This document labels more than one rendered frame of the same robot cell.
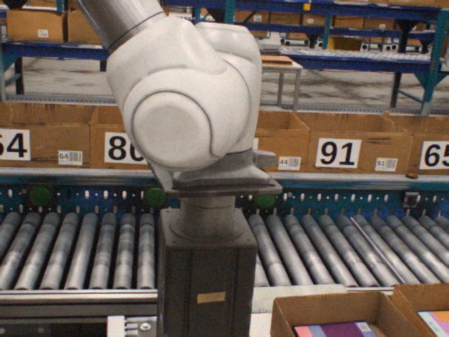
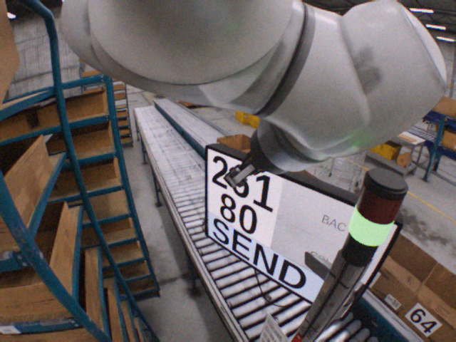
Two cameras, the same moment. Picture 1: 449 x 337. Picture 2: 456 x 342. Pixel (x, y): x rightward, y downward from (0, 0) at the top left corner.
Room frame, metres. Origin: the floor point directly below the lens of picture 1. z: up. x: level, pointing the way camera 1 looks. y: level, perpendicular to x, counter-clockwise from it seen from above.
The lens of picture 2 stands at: (0.97, 0.79, 1.76)
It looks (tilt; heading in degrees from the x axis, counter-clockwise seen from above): 27 degrees down; 72
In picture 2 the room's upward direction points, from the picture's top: straight up
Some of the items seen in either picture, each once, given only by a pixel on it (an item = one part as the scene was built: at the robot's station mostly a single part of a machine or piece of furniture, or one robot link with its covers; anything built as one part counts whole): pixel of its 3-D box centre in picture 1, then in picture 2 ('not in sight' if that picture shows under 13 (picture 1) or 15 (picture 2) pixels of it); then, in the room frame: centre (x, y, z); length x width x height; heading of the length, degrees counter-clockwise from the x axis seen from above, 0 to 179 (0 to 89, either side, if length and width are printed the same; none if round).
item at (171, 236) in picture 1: (202, 294); not in sight; (1.01, 0.02, 0.91); 0.26 x 0.26 x 0.33; 11
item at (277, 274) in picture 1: (268, 251); not in sight; (1.60, -0.18, 0.72); 0.52 x 0.05 x 0.05; 8
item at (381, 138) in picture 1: (345, 142); not in sight; (2.10, -0.50, 0.96); 0.39 x 0.29 x 0.17; 98
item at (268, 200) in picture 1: (265, 199); not in sight; (1.83, -0.17, 0.81); 0.07 x 0.01 x 0.07; 98
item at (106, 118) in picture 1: (146, 137); not in sight; (1.99, 0.28, 0.96); 0.39 x 0.29 x 0.17; 98
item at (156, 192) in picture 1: (155, 197); not in sight; (1.78, 0.21, 0.81); 0.07 x 0.01 x 0.07; 98
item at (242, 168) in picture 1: (221, 155); not in sight; (1.01, 0.00, 1.23); 0.22 x 0.18 x 0.06; 108
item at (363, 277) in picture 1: (345, 251); not in sight; (1.63, -0.44, 0.72); 0.52 x 0.05 x 0.05; 8
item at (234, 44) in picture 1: (216, 84); not in sight; (0.99, 0.01, 1.37); 0.18 x 0.16 x 0.22; 170
